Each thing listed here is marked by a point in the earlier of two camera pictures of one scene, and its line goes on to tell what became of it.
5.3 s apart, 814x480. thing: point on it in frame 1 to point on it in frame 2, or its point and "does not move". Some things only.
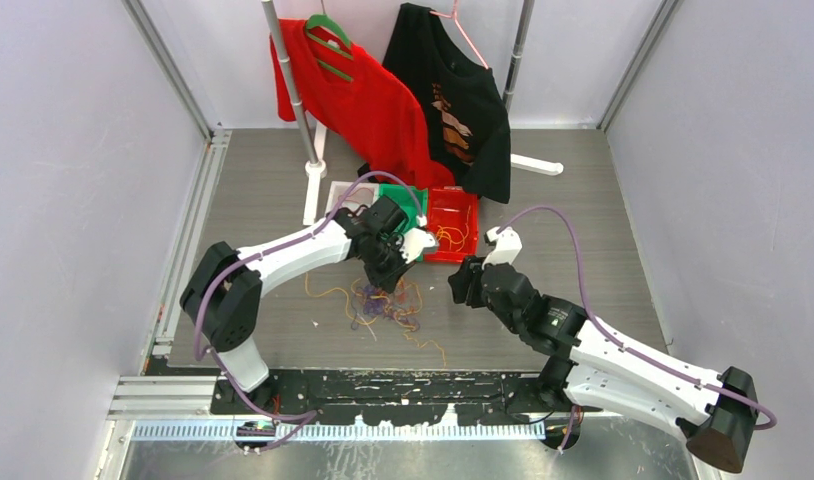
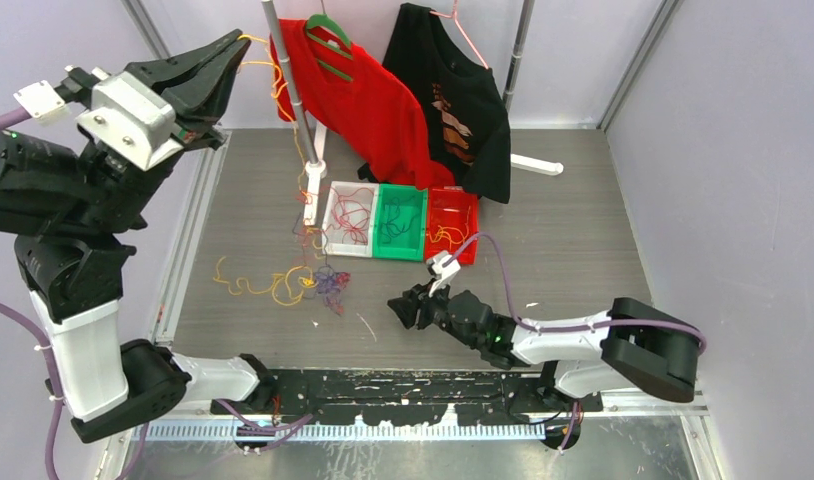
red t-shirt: x=346 y=90 does not move
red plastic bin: x=453 y=219 does not move
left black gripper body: x=385 y=262 to x=193 y=127
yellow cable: x=376 y=318 to x=305 y=274
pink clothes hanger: x=453 y=16 does not move
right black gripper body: x=471 y=273 to x=433 y=309
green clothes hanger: x=326 y=22 does not move
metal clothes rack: x=316 y=168 does not move
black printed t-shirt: x=465 y=112 does not move
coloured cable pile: x=401 y=304 to x=318 y=276
